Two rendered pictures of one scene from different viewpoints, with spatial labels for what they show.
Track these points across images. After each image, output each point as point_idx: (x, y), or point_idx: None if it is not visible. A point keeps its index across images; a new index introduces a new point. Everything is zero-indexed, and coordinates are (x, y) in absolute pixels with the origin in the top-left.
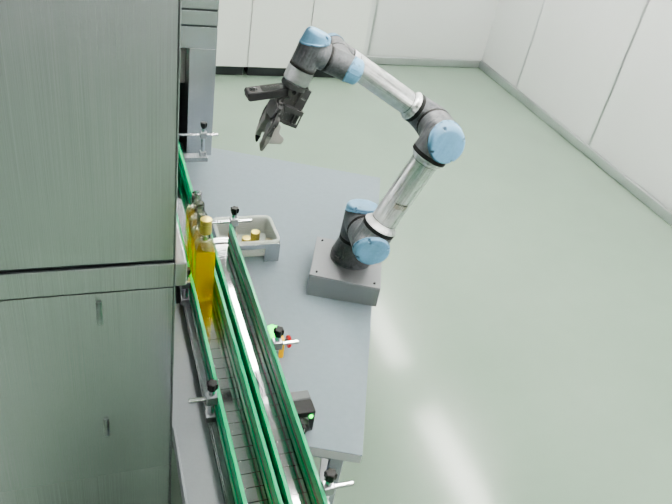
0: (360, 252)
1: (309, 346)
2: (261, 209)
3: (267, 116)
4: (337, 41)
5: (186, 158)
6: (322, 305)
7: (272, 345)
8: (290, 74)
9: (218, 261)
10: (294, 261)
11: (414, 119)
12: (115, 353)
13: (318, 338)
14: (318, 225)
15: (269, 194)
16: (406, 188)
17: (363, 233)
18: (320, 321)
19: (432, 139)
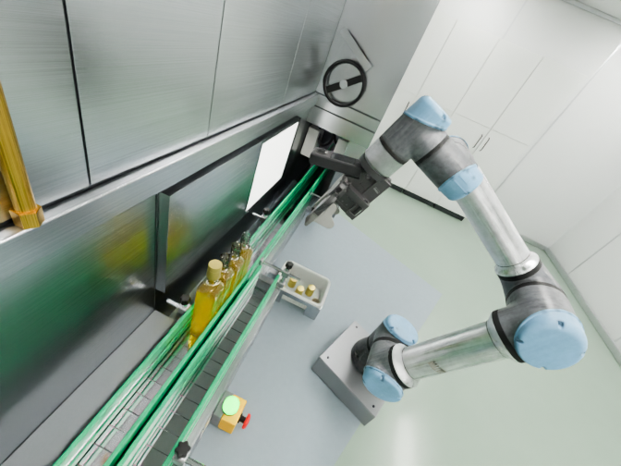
0: (368, 380)
1: (267, 435)
2: (335, 271)
3: None
4: (458, 141)
5: (309, 211)
6: (316, 390)
7: (168, 459)
8: (371, 150)
9: (233, 304)
10: (326, 328)
11: (511, 281)
12: None
13: (283, 430)
14: (368, 307)
15: (350, 263)
16: (456, 354)
17: (382, 362)
18: (300, 409)
19: (530, 326)
